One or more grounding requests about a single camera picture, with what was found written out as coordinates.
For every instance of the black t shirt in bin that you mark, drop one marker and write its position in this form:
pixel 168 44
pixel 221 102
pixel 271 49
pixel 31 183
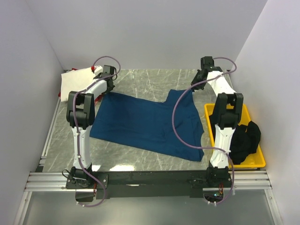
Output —
pixel 248 140

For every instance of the folded white t shirt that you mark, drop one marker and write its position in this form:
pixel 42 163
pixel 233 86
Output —
pixel 75 79

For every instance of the folded red t shirt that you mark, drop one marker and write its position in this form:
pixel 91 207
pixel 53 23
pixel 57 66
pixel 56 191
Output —
pixel 75 69

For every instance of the black base beam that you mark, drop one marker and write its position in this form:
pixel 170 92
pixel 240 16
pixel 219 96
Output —
pixel 149 183

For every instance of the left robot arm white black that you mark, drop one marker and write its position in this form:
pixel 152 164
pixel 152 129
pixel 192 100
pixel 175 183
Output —
pixel 81 116

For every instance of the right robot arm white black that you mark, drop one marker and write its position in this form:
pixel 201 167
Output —
pixel 227 99

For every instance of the yellow plastic bin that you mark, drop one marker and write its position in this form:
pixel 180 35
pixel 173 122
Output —
pixel 252 161

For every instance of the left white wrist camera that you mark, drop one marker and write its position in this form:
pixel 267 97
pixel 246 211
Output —
pixel 96 69

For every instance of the blue t shirt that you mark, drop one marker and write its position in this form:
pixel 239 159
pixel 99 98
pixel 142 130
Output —
pixel 161 127

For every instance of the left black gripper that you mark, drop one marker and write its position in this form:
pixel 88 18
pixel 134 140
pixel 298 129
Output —
pixel 110 90

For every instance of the aluminium frame rail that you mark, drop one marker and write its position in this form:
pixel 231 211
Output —
pixel 22 210

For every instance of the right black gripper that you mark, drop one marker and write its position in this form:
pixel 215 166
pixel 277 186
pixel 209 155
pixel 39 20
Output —
pixel 195 84

